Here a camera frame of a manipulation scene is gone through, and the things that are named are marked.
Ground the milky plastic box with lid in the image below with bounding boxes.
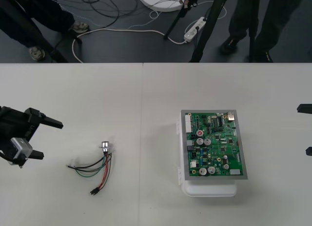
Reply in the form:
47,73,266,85
175,111,238,198

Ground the white round base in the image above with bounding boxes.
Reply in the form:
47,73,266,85
137,0,187,13

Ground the red black green cable bundle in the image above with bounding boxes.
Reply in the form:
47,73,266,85
66,140,117,196

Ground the thick white floor cable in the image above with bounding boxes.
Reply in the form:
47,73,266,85
72,27,186,63

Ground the black tripod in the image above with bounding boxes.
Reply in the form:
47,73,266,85
0,0,69,63
163,0,259,63

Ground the black floor cable tangle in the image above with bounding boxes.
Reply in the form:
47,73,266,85
55,0,148,27

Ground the green circuit board grey frame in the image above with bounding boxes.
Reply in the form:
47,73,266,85
180,109,250,182

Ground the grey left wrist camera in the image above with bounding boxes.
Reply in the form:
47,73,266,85
9,137,34,166

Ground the person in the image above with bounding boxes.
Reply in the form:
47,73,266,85
220,0,303,63
0,0,90,62

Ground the white power strip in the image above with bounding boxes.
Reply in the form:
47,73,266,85
183,16,208,44

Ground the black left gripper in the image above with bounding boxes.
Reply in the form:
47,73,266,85
0,105,64,161

